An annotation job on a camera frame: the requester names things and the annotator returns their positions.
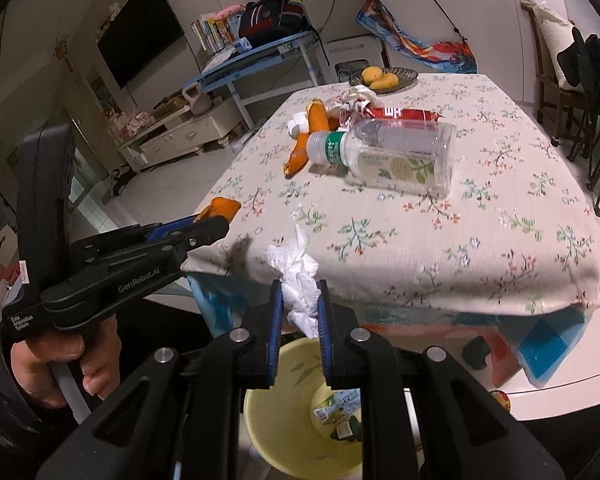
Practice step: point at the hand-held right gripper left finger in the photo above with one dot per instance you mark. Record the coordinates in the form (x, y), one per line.
(277, 310)

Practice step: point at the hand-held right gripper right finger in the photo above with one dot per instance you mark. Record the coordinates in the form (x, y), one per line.
(323, 310)

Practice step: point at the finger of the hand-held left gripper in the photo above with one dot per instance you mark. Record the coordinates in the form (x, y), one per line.
(172, 225)
(200, 232)

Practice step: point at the small orange fruit peel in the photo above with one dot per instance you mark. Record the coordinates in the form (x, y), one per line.
(222, 206)

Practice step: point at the yellow plastic bin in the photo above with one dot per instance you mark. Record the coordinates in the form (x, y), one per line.
(280, 410)

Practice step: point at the long orange fruit peel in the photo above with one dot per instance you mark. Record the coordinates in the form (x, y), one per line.
(296, 157)

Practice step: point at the red snack wrapper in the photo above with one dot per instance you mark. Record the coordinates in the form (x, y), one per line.
(405, 114)

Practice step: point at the colourful printed shoulder bag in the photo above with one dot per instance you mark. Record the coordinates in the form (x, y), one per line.
(420, 47)

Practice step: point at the person's left hand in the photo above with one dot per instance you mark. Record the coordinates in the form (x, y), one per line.
(100, 355)

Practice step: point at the white television cabinet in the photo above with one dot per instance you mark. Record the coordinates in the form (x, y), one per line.
(180, 135)

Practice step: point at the green label wrapper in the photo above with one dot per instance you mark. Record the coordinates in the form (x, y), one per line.
(337, 406)

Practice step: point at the pink floral box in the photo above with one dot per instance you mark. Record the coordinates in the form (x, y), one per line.
(137, 122)

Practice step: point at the pink kettlebell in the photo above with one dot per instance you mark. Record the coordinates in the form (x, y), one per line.
(197, 100)

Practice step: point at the rounded orange fruit peel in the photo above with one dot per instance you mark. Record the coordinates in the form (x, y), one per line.
(317, 117)

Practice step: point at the floral tablecloth table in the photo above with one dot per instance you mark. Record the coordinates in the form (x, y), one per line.
(480, 240)

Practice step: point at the clear plastic bottle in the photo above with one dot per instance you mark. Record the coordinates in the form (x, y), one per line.
(400, 155)

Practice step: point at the blue study desk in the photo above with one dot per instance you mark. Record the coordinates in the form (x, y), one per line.
(260, 57)

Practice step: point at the crumpled red-printed white paper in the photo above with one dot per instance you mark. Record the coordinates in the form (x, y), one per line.
(352, 112)

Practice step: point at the row of books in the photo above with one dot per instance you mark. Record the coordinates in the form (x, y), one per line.
(212, 32)

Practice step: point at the black flat television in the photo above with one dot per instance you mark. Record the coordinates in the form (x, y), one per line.
(140, 30)

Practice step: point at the crumpled plain white paper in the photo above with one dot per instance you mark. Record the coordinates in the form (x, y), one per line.
(357, 94)

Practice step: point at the colourful plastic table cover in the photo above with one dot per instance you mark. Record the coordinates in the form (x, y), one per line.
(540, 350)

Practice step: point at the pink plush toy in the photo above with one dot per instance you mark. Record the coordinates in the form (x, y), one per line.
(229, 11)

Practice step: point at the dark striped backpack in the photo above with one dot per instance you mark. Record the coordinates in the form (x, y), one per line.
(270, 17)

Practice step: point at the yellow mango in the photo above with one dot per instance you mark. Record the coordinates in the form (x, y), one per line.
(386, 81)
(371, 75)

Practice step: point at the white air purifier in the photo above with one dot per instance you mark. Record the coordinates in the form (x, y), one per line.
(345, 50)

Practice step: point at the woven fruit basket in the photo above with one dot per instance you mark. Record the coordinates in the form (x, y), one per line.
(405, 77)

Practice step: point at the wooden chair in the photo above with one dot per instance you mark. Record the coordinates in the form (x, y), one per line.
(547, 95)

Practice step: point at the white pillow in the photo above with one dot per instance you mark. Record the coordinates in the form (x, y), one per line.
(555, 45)

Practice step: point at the black clothing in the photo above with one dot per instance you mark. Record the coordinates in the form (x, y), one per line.
(592, 65)

